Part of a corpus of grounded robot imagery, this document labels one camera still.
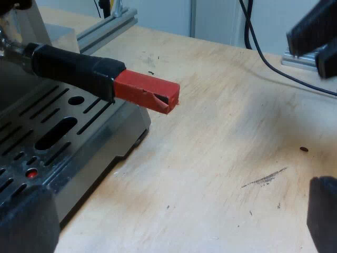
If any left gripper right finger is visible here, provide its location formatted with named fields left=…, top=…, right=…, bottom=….
left=306, top=176, right=337, bottom=253

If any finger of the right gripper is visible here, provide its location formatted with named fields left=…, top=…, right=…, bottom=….
left=286, top=0, right=337, bottom=58
left=315, top=43, right=337, bottom=80

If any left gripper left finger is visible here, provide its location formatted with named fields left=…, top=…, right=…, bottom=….
left=0, top=184, right=61, bottom=253

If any steel espresso machine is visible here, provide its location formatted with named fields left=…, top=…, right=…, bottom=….
left=0, top=0, right=152, bottom=230

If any aluminium rail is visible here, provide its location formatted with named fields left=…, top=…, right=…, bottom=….
left=76, top=7, right=139, bottom=53
left=281, top=44, right=321, bottom=72

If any black cable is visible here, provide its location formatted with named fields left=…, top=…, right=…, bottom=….
left=238, top=0, right=337, bottom=98
left=244, top=0, right=255, bottom=50

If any filter holder with red-ended handle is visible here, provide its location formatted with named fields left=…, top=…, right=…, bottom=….
left=0, top=28, right=181, bottom=116

